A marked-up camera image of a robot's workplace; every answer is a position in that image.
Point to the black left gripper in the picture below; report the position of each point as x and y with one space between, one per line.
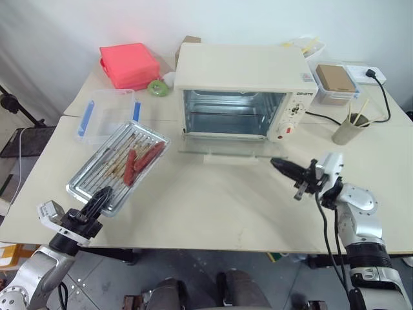
80 226

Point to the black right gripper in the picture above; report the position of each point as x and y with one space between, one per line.
308 182

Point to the silver ribbed baking tray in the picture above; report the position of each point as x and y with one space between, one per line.
93 181

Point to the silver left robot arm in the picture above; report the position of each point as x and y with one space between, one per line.
38 274

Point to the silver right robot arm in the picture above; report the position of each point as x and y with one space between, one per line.
364 226

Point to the red sausage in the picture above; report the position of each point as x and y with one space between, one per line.
130 168
149 156

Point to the glass toaster oven door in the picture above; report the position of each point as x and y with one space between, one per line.
226 148

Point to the cream toaster oven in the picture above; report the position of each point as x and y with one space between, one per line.
242 71

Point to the grey cup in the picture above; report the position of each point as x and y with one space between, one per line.
346 132

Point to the wooden chopstick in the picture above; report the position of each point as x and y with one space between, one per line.
351 113
363 109
368 123

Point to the clear container with blue clips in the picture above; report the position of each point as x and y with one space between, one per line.
335 95

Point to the clear box with blue clips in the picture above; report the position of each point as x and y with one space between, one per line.
106 113

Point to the green object under table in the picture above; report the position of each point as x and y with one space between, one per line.
275 257

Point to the black mesh platform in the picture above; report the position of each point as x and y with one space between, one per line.
29 142

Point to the flat brown cardboard box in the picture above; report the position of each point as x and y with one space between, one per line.
334 77

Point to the yellow object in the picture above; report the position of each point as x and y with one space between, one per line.
11 258

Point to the white power strip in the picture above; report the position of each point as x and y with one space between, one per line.
358 76

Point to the dark rounded shape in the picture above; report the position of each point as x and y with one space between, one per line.
169 295
245 290

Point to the clear container with yellow items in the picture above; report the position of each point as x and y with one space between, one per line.
309 45

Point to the black power plug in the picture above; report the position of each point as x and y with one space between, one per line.
371 73

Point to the green tape roll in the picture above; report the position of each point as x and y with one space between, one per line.
158 88

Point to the black tripod stand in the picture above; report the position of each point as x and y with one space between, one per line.
16 105

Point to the red square box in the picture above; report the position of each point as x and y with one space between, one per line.
129 64

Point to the small white object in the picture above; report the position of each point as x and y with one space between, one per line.
169 78

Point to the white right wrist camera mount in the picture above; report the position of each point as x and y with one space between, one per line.
332 164

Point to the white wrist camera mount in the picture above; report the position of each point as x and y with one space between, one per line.
48 211
332 164

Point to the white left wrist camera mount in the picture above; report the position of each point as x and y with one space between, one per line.
48 211

